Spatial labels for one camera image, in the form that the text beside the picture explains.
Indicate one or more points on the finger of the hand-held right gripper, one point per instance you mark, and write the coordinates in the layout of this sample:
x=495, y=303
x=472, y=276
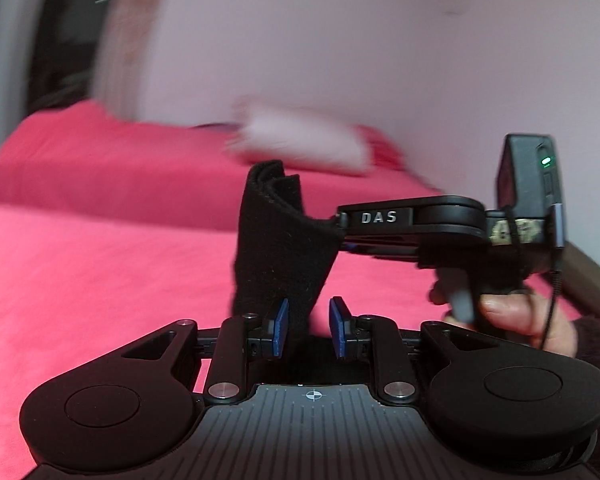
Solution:
x=380, y=218
x=380, y=247

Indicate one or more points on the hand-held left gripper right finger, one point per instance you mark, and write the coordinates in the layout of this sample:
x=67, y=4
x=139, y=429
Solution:
x=338, y=327

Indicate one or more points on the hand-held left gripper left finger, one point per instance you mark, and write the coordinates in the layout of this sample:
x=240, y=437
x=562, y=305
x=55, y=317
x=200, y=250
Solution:
x=280, y=327

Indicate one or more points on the black pants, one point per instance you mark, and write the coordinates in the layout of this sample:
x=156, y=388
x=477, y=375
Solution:
x=285, y=240

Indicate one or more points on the person's right hand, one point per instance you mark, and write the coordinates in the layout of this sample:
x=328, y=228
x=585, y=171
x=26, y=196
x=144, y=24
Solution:
x=510, y=315

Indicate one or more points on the red folded cloth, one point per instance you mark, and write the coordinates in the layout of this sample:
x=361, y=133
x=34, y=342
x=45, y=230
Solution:
x=382, y=147

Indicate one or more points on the pale pink satin pillow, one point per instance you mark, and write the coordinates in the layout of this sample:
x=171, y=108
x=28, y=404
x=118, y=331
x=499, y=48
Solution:
x=300, y=140

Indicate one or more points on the red bed sheet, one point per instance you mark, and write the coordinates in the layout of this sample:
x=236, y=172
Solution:
x=140, y=160

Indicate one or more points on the beige curtain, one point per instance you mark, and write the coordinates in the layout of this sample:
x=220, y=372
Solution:
x=130, y=35

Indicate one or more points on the dark cabinet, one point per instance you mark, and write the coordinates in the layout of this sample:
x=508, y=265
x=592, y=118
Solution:
x=67, y=25

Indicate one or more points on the brown wooden bed frame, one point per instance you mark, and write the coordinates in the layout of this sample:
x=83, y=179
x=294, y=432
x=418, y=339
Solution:
x=592, y=277

